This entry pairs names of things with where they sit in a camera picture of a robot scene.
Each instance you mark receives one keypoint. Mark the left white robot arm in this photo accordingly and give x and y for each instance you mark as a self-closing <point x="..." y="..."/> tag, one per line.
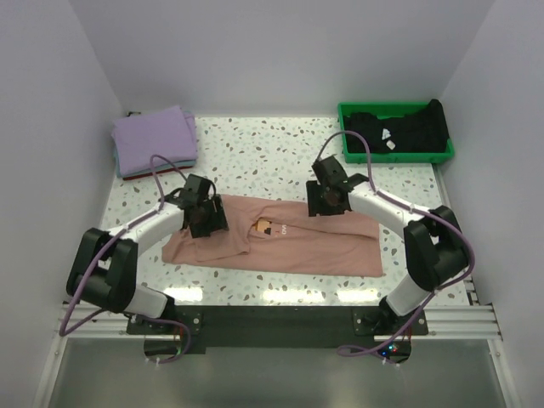
<point x="104" y="272"/>

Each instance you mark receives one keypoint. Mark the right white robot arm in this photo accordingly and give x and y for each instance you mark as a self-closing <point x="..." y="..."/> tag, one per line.
<point x="435" y="249"/>

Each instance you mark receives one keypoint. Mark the black t shirt in bin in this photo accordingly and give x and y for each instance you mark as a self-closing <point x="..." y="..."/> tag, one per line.
<point x="395" y="130"/>

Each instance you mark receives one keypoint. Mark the folded dark red t shirt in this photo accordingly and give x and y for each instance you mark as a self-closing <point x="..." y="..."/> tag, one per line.
<point x="148" y="174"/>

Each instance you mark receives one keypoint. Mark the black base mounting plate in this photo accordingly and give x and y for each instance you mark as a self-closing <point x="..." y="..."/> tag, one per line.
<point x="290" y="327"/>

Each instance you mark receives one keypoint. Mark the aluminium frame rail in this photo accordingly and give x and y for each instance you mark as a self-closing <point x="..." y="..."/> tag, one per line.
<point x="439" y="323"/>

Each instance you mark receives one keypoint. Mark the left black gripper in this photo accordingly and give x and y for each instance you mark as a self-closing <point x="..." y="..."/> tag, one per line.
<point x="218" y="219"/>

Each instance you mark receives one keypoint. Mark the folded purple t shirt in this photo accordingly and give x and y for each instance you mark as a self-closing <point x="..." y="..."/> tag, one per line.
<point x="170" y="133"/>

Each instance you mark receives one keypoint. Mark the pink printed t shirt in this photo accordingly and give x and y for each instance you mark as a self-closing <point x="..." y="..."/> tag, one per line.
<point x="280" y="236"/>

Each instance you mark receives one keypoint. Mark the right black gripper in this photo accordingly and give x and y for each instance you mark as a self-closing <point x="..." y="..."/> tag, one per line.
<point x="315" y="206"/>

